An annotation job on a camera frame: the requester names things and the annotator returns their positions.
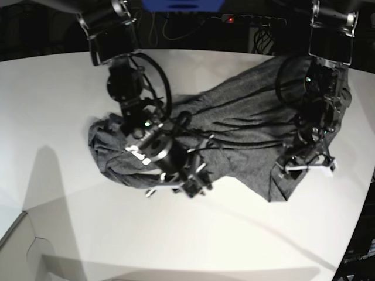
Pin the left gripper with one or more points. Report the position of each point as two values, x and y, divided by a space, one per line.
298 160

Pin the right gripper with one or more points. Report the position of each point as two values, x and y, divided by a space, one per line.
182 170

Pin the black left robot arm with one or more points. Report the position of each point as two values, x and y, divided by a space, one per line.
322 105

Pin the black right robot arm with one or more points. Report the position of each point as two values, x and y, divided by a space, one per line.
142 90

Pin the black power strip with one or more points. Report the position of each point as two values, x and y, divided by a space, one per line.
253 20

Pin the blue box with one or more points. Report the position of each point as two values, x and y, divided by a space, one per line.
182 5

